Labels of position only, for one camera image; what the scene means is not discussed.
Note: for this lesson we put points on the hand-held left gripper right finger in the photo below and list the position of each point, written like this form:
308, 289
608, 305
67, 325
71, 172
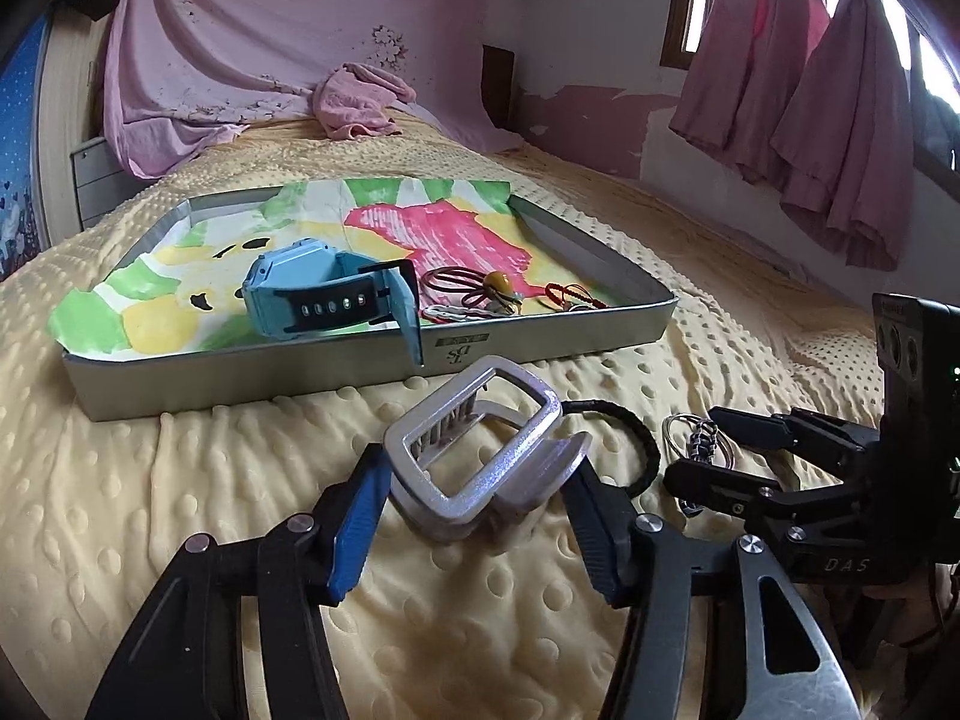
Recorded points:
596, 540

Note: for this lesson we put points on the crumpled pink towel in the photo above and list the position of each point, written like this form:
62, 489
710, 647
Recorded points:
360, 101

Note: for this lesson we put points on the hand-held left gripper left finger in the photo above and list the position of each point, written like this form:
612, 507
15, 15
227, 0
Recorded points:
356, 532

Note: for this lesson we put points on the silver snap hair clip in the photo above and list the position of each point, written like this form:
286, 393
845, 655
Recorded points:
457, 313

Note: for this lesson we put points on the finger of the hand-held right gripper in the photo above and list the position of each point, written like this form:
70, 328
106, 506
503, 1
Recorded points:
795, 435
720, 487

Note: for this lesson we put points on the pink hanging sheet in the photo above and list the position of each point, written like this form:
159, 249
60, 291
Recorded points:
262, 30

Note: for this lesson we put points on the pink window curtain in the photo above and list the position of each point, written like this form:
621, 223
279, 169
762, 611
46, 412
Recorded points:
750, 75
847, 142

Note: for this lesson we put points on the silver hair claw clip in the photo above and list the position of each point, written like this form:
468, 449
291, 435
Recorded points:
480, 465

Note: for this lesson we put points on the colourful painted paper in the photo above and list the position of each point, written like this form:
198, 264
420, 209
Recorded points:
435, 229

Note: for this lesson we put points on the grey shallow tray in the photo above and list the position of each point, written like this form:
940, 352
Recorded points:
225, 382

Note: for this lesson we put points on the wooden framed window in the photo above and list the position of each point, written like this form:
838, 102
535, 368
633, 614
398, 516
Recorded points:
686, 7

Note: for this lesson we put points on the blue smartwatch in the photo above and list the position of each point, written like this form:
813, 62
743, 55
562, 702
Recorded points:
300, 292

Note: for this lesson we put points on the blue dotted printed curtain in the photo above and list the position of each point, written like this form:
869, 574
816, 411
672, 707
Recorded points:
19, 165

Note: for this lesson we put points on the light wooden wardrobe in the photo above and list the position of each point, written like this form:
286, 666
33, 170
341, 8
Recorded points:
67, 90

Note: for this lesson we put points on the grey drawer cabinet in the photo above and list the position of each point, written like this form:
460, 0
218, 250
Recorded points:
94, 180

